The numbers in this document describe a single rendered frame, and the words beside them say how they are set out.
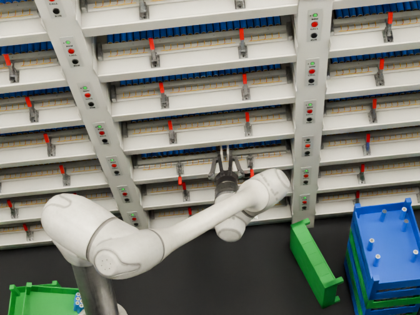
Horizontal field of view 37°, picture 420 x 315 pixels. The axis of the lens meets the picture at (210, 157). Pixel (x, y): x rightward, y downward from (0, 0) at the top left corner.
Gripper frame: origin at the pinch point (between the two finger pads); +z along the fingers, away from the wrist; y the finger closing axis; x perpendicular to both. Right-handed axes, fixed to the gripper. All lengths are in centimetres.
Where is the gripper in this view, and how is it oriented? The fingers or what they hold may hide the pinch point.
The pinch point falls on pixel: (224, 151)
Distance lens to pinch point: 231.9
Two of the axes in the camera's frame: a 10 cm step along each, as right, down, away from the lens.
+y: -10.0, 0.9, 0.4
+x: 0.9, 7.5, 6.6
